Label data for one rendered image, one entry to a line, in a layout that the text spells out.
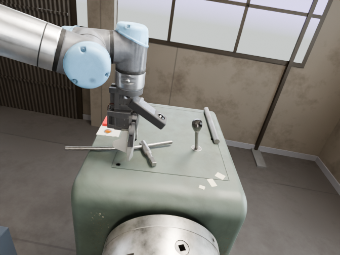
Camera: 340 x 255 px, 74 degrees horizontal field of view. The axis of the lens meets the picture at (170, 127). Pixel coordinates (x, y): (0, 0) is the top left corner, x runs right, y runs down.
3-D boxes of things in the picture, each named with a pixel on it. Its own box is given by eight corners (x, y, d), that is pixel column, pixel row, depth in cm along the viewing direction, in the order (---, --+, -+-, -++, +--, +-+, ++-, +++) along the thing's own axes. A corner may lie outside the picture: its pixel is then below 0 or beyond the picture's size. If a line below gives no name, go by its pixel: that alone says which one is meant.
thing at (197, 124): (188, 129, 69) (192, 115, 67) (199, 130, 70) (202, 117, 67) (189, 136, 66) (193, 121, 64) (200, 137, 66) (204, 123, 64)
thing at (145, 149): (157, 166, 68) (144, 144, 77) (158, 160, 67) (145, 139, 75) (150, 168, 67) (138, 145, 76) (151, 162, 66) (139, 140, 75)
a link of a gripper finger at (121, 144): (111, 159, 66) (115, 127, 65) (132, 161, 66) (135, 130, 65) (109, 162, 63) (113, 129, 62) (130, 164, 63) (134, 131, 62)
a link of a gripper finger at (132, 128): (128, 144, 66) (131, 115, 65) (134, 145, 66) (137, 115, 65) (125, 147, 61) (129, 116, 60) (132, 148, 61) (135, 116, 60)
